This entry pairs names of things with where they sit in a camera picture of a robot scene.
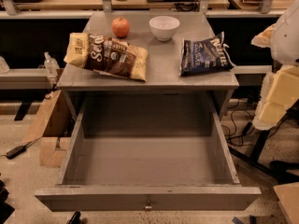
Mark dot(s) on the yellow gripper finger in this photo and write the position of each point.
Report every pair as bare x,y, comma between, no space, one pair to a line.
263,39
280,91

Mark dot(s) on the blue chip bag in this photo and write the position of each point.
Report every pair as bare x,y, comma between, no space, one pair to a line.
205,56

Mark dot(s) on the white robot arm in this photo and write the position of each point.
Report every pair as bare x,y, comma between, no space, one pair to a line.
285,38

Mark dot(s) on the grey open top drawer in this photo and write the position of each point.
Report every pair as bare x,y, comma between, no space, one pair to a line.
166,148

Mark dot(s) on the brown yellow chip bag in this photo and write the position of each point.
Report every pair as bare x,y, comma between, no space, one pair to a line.
107,56

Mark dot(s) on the white bowl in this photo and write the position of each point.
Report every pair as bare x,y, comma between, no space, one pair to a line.
164,27

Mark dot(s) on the grey cabinet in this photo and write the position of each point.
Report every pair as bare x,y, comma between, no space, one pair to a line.
163,61

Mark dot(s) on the cardboard sheet bottom right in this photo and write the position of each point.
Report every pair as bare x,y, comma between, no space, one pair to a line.
288,201

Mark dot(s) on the red apple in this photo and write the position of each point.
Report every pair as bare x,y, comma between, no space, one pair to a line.
120,27

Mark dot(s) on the clear plastic bottle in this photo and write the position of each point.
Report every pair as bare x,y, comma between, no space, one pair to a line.
51,65

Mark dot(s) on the cardboard box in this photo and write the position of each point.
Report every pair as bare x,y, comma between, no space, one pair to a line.
49,126

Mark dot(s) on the black power adapter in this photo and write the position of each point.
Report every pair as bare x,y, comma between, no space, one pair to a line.
15,152

